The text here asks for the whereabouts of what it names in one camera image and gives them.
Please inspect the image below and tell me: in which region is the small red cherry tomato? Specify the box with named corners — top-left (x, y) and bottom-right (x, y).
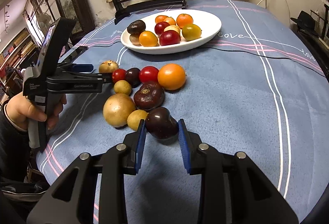
top-left (111, 68), bottom-right (126, 84)

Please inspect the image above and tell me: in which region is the small yellow fruit back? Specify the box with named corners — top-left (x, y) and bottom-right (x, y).
top-left (113, 80), bottom-right (132, 95)

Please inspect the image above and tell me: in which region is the small yellow fruit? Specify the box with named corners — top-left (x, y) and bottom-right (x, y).
top-left (113, 80), bottom-right (132, 95)
top-left (127, 109), bottom-right (148, 131)

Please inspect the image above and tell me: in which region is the small yellow fruit front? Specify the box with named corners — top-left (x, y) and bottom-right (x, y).
top-left (127, 109), bottom-right (148, 131)

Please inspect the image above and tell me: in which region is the large golden round melon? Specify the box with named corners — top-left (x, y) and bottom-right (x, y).
top-left (103, 93), bottom-right (136, 128)

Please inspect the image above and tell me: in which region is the tan melon with stem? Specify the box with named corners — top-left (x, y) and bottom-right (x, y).
top-left (129, 34), bottom-right (140, 46)

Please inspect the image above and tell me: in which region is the dark purple tomato front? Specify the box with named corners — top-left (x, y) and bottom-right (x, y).
top-left (145, 107), bottom-right (178, 140)

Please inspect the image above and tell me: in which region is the dark purple tomato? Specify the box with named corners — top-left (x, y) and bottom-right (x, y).
top-left (125, 68), bottom-right (140, 88)
top-left (145, 107), bottom-right (178, 140)

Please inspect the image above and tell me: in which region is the red tomato back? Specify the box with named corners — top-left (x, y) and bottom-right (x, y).
top-left (139, 66), bottom-right (159, 84)

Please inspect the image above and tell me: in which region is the large dark purple fruit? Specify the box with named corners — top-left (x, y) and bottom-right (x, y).
top-left (127, 20), bottom-right (146, 34)

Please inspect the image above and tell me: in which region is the oval orange tomato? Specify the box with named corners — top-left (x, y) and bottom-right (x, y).
top-left (139, 31), bottom-right (158, 47)

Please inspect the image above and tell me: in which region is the dark maroon ribbed fruit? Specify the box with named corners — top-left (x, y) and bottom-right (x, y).
top-left (133, 82), bottom-right (165, 111)

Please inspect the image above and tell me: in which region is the orange tomato back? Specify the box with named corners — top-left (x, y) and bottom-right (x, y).
top-left (157, 63), bottom-right (186, 91)

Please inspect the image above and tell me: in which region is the large red tomato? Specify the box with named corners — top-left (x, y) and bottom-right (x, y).
top-left (154, 22), bottom-right (170, 36)
top-left (160, 30), bottom-right (181, 46)

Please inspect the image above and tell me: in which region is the large orange tangerine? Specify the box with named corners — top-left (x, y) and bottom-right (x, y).
top-left (176, 13), bottom-right (193, 29)

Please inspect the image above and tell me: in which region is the large yellow orange tomato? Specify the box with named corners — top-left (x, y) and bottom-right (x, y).
top-left (182, 23), bottom-right (202, 41)

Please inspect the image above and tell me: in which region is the pale yellow melon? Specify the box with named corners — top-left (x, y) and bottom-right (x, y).
top-left (164, 25), bottom-right (181, 34)

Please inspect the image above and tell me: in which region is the person left forearm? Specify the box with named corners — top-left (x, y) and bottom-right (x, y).
top-left (1, 103), bottom-right (47, 202)

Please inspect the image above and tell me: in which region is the person left hand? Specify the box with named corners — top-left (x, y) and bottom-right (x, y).
top-left (5, 93), bottom-right (67, 131)

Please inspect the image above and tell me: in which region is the black smartphone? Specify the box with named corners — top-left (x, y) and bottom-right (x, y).
top-left (59, 46), bottom-right (88, 63)

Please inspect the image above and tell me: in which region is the dark purple tomato back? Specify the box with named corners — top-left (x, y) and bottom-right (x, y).
top-left (125, 68), bottom-right (140, 88)

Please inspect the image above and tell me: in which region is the white standing fan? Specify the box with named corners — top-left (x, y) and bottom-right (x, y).
top-left (36, 13), bottom-right (52, 35)

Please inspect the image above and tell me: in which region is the white oval plate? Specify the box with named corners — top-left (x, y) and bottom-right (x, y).
top-left (120, 9), bottom-right (222, 55)

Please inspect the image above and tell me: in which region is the black hat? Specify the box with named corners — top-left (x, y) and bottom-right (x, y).
top-left (291, 10), bottom-right (316, 32)

